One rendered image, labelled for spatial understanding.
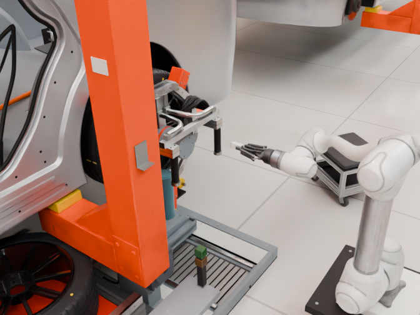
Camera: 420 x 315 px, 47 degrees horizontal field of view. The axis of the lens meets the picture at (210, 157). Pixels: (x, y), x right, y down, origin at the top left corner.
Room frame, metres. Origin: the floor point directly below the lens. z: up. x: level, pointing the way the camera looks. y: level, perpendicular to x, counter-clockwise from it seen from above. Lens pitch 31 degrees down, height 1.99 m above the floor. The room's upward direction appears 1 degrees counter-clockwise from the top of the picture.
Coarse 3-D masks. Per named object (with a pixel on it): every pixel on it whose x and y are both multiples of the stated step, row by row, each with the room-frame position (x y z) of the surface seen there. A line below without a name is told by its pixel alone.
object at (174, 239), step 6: (186, 222) 2.33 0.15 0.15; (192, 222) 2.30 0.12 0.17; (180, 228) 2.28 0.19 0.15; (186, 228) 2.25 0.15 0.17; (192, 228) 2.30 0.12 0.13; (174, 234) 2.22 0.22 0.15; (180, 234) 2.20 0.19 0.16; (186, 234) 2.25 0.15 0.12; (168, 240) 2.17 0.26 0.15; (174, 240) 2.16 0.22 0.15; (180, 240) 2.20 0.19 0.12; (174, 246) 2.16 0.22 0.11
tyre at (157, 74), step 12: (156, 72) 2.23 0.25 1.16; (168, 72) 2.31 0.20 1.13; (84, 120) 2.03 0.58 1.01; (84, 132) 2.01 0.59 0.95; (84, 144) 1.98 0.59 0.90; (96, 144) 1.95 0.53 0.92; (84, 156) 1.99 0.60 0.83; (96, 156) 1.94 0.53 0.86; (84, 168) 2.03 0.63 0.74; (96, 168) 1.95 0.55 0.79; (96, 180) 2.05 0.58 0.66
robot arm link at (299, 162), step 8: (288, 152) 1.91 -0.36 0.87; (296, 152) 1.88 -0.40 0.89; (304, 152) 1.88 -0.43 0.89; (288, 160) 1.85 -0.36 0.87; (296, 160) 1.84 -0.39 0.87; (304, 160) 1.83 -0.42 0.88; (312, 160) 1.84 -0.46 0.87; (280, 168) 1.87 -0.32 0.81; (288, 168) 1.84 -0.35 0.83; (296, 168) 1.82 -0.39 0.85; (304, 168) 1.80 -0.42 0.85; (312, 168) 1.80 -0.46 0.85; (296, 176) 1.82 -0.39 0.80; (304, 176) 1.80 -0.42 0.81; (312, 176) 1.81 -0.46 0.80
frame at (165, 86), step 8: (168, 80) 2.23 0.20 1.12; (160, 88) 2.13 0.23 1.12; (168, 88) 2.16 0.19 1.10; (176, 88) 2.21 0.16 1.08; (160, 96) 2.11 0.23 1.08; (176, 96) 2.28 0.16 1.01; (184, 96) 2.26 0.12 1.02; (192, 112) 2.31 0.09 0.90; (184, 120) 2.34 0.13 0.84; (192, 120) 2.31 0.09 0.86; (184, 160) 2.24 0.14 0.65; (168, 168) 2.21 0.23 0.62
